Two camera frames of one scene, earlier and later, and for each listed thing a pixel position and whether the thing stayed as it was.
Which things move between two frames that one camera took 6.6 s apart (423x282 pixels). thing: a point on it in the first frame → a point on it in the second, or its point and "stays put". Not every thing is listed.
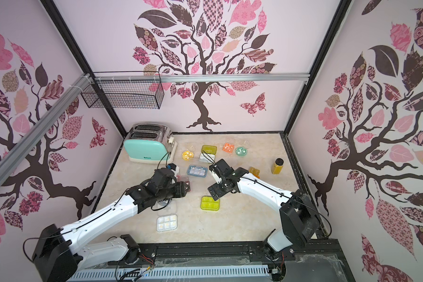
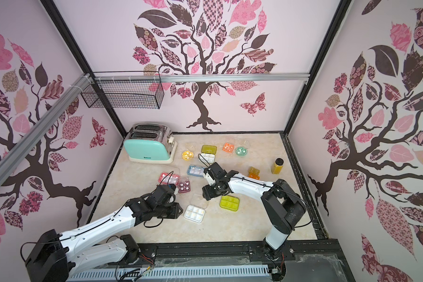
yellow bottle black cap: (278, 166) stays put
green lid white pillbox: (208, 203) → (230, 202)
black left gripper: (181, 187) → (176, 211)
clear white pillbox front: (167, 218) → (196, 210)
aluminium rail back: (234, 77) stays put
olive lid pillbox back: (210, 152) stays put
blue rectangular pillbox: (198, 171) stays put
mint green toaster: (151, 143) stays put
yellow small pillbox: (254, 170) stays put
